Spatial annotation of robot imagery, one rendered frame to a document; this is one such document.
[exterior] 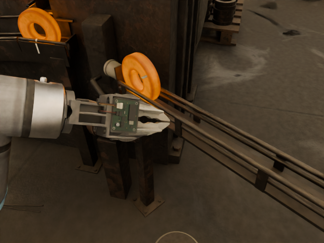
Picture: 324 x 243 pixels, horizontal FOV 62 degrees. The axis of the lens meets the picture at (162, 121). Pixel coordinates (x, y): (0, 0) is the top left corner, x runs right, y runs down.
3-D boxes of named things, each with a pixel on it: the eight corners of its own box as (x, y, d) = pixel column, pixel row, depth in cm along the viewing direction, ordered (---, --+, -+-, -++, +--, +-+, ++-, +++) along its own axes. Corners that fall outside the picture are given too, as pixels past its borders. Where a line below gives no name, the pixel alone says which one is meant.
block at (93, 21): (102, 69, 112) (92, 10, 96) (120, 71, 111) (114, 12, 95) (91, 83, 105) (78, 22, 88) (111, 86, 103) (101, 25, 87)
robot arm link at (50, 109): (27, 134, 46) (33, 78, 46) (57, 136, 48) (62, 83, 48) (30, 140, 38) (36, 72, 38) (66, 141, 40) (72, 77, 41)
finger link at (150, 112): (181, 123, 52) (137, 118, 47) (166, 121, 57) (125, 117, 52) (182, 106, 52) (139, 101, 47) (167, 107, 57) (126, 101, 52)
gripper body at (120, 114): (139, 141, 46) (65, 137, 40) (121, 137, 53) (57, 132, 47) (143, 96, 46) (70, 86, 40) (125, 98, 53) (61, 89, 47)
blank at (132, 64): (143, 102, 90) (135, 106, 89) (123, 59, 87) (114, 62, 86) (168, 96, 77) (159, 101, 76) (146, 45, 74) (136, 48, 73)
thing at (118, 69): (137, 87, 94) (132, 59, 87) (138, 88, 93) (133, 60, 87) (119, 96, 90) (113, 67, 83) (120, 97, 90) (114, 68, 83)
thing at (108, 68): (119, 72, 97) (116, 56, 93) (134, 80, 91) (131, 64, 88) (105, 78, 94) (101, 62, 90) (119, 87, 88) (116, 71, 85)
